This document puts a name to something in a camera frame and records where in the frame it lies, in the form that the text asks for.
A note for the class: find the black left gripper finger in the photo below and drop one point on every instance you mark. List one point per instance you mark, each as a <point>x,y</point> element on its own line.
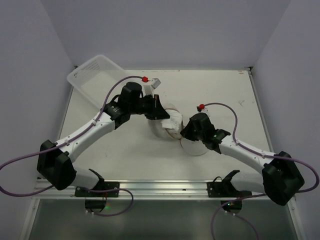
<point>159,112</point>
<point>151,112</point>

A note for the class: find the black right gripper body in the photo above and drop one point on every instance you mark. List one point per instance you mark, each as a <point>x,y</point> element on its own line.
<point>191,130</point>

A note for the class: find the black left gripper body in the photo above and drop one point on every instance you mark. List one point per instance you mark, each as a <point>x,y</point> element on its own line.
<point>155,107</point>

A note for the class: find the round white mesh laundry bag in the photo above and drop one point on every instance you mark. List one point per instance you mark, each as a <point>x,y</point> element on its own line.
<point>193,148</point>

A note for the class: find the white bra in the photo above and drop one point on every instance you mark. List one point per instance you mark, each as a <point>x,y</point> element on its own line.
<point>174,123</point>

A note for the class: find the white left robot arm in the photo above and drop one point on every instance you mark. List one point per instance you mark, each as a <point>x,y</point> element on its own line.
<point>55,162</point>

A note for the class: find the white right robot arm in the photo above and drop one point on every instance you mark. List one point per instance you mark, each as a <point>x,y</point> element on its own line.
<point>281,178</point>

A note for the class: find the white plastic basket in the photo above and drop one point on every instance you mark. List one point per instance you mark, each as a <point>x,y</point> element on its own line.
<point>94,78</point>

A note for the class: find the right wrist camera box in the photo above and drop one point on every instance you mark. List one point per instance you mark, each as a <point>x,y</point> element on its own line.
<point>201,108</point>

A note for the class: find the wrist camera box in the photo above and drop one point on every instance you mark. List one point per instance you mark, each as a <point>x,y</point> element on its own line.
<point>201,108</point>
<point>150,87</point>

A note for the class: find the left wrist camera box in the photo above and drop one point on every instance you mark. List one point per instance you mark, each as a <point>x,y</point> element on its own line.
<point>150,87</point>

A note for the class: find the aluminium mounting rail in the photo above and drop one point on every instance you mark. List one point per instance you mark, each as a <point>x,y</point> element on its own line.
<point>142,190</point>

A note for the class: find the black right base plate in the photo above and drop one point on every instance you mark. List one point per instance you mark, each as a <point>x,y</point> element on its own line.
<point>220,189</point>

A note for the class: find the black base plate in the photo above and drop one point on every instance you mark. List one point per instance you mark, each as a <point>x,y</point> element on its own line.
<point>106,189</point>
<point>220,189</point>

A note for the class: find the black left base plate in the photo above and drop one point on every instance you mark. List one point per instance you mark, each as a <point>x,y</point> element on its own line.
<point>106,189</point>

